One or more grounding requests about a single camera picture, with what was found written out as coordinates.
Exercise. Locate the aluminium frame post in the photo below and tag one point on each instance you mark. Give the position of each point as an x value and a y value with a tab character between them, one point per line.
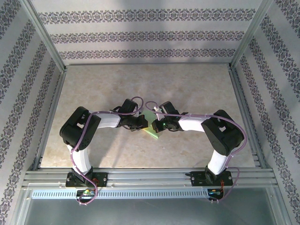
44	35
253	30

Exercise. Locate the green paper sheet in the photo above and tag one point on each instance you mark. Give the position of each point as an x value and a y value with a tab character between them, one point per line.
150	116

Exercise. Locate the grey metal sheet panel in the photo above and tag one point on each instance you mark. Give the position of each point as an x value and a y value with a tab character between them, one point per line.
150	213

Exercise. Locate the aluminium mounting rail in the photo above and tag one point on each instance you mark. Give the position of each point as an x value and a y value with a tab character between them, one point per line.
150	178

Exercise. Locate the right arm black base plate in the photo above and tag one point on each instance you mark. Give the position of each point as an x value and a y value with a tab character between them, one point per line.
197	179

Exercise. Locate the aluminium side rail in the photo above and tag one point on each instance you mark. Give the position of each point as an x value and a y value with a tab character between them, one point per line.
246	117
50	117

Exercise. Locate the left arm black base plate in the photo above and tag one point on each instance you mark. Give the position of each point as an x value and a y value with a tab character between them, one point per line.
103	179

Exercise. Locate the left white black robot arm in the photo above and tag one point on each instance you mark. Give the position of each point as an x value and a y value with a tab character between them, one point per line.
107	119

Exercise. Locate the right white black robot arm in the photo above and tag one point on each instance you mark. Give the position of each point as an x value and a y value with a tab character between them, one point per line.
192	123

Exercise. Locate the aluminium back rail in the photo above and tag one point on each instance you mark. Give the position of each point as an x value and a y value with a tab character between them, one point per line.
147	63

